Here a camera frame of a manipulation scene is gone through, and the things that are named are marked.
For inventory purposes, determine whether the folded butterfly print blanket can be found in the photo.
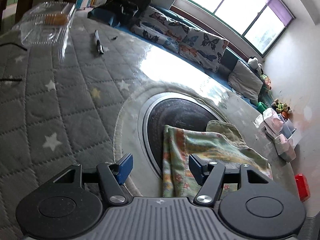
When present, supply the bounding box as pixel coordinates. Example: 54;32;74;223
130;6;190;53

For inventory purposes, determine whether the black pen on table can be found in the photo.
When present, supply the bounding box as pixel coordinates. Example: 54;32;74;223
94;30;104;55

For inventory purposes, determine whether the clear plastic food box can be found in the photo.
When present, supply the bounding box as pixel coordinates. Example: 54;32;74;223
18;2;75;46

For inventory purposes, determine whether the red small box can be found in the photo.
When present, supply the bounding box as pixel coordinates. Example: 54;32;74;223
295;173;311;202

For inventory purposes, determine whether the white plush toy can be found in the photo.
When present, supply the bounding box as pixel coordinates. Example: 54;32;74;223
247;57;263;75

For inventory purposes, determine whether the grey quilted star table cover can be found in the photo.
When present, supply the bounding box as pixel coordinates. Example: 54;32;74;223
1;17;306;239

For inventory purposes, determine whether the black bag on sofa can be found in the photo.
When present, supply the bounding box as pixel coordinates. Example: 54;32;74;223
99;0;152;25

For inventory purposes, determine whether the grey plain cushion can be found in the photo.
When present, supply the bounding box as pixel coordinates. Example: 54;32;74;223
228;60;263;105

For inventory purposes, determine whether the blue sofa bed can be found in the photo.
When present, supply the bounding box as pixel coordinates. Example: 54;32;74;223
87;6;273;111

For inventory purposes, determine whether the large butterfly print pillow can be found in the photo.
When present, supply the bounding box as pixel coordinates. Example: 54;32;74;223
179;28;229;73

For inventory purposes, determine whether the colourful patterned children's garment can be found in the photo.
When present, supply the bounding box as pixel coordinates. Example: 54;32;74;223
163;120;273;198

